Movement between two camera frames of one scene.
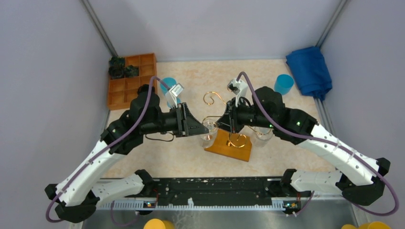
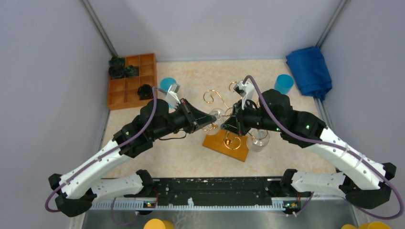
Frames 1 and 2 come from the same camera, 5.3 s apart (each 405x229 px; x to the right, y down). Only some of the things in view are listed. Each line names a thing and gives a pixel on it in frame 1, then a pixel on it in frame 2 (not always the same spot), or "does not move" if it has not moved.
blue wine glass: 283,83 does not move
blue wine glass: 169,82 does not move
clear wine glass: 207,139 → 218,114
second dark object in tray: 143,90 does not move
